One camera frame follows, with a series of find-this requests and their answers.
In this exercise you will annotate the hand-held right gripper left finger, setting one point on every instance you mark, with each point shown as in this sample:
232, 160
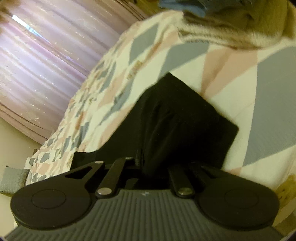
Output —
120, 167

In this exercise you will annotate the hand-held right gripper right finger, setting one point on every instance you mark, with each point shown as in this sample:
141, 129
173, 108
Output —
178, 179

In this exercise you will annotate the black garment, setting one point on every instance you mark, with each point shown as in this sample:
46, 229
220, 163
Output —
175, 115

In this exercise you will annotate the grey striped cushion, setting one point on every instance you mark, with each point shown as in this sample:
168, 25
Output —
11, 180

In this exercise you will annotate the diamond-patterned quilt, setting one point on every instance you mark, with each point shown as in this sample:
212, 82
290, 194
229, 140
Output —
231, 69

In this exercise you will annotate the pink curtain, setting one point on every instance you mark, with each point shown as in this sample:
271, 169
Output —
46, 69

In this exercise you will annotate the beige folded towel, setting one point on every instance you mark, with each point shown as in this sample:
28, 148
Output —
231, 27

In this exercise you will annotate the blue jeans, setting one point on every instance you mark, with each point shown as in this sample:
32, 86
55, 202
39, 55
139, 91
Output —
185, 7

